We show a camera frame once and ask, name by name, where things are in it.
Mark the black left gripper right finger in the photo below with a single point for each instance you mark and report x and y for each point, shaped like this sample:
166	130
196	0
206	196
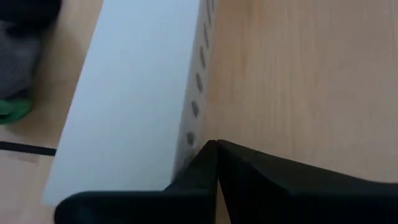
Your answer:
248	180

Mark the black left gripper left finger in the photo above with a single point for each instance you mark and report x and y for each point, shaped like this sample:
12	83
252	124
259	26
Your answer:
202	180

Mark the white duct cover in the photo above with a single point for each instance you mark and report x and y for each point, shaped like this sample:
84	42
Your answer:
130	93

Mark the black zip tie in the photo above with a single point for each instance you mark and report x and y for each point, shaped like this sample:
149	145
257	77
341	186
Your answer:
28	148

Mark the black knit work glove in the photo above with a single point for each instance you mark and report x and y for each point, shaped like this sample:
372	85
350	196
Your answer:
15	68

